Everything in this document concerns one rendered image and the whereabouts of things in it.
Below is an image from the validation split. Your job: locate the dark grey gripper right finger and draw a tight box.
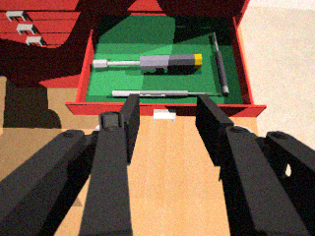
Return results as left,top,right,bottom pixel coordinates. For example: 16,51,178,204
195,94,315,236

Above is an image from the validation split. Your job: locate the red tool chest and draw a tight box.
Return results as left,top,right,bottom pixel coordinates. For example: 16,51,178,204
0,0,267,123

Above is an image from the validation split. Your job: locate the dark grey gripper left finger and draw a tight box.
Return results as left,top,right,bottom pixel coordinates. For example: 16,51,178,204
0,93,140,236

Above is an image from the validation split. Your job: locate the grey nut driver with yellow band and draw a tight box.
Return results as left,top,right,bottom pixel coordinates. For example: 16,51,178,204
93,54,202,70

